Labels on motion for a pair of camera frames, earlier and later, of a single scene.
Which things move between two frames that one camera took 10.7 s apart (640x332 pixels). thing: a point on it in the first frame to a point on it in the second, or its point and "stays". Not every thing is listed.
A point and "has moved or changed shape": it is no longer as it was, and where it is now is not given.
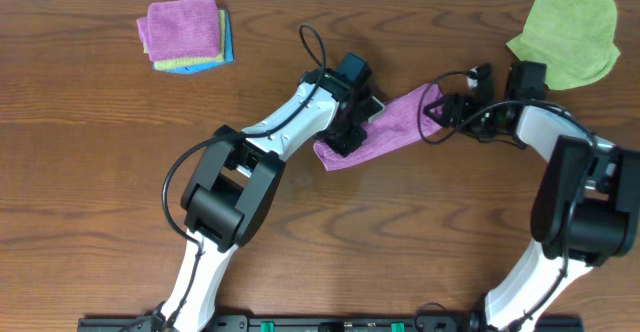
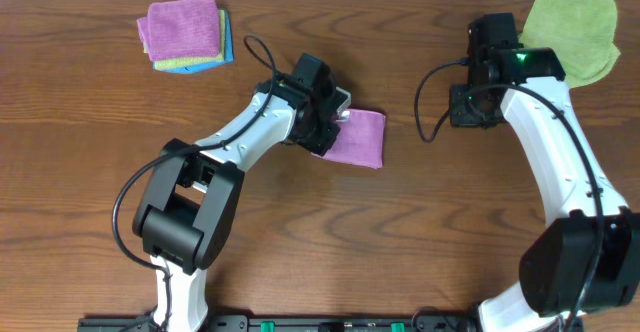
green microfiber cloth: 573,34 stays
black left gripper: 345,149 to 330,133
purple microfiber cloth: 403,121 has moved or changed shape
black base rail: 330,324 stays
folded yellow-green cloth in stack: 196,62 stays
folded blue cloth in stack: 228,52 stays
